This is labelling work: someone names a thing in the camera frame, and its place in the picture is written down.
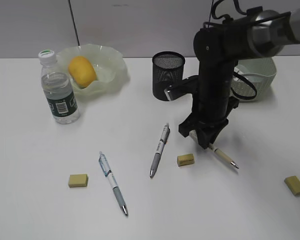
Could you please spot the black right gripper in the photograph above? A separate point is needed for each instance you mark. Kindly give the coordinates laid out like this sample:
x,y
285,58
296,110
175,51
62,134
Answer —
x,y
211,106

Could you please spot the beige and white pen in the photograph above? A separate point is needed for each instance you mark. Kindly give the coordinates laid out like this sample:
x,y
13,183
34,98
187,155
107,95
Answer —
x,y
215,150

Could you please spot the yellow mango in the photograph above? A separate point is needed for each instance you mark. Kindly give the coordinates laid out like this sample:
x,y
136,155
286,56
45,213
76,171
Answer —
x,y
82,71

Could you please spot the clear water bottle green label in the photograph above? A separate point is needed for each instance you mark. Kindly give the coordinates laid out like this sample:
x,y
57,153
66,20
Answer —
x,y
57,89

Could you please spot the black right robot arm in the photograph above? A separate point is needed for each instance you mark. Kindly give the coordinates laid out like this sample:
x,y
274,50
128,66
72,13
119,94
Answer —
x,y
218,48

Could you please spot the yellow eraser middle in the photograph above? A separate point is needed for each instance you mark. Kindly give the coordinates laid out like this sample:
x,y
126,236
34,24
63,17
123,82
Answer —
x,y
185,160

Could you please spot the yellow eraser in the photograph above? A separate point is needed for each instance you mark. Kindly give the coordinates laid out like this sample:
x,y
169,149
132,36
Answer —
x,y
293,183
78,180
185,160

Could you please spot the grey and white pen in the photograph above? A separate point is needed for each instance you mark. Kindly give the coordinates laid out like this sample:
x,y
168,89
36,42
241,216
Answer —
x,y
159,150

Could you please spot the pale green woven basket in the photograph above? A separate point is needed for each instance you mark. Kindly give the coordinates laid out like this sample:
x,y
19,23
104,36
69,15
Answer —
x,y
260,72

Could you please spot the black mesh pen holder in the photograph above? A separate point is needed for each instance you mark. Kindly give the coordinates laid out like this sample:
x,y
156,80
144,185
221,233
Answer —
x,y
167,68

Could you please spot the yellow eraser right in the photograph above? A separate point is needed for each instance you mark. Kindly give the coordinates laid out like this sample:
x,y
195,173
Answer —
x,y
293,183

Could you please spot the blue and white pen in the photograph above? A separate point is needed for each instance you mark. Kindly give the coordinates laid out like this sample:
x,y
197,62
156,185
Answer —
x,y
103,162

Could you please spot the translucent green wavy plate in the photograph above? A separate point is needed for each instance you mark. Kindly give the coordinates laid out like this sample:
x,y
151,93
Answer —
x,y
109,65

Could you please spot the yellow eraser left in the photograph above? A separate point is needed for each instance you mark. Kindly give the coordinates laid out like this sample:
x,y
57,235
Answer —
x,y
78,180

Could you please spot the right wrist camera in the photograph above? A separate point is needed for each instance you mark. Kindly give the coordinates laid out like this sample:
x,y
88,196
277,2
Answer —
x,y
180,90

